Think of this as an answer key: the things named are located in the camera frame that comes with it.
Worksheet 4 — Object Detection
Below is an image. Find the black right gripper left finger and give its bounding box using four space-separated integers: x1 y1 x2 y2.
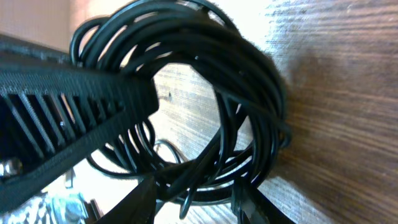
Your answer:
95 177 157 224

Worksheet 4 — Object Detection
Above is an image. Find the black USB cable bundle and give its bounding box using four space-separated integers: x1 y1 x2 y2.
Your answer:
68 0 293 220

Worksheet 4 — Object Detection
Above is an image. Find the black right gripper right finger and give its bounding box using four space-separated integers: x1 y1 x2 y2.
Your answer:
231 179 294 224

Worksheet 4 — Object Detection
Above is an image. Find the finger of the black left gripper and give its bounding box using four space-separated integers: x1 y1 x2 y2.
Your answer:
1 35 159 212

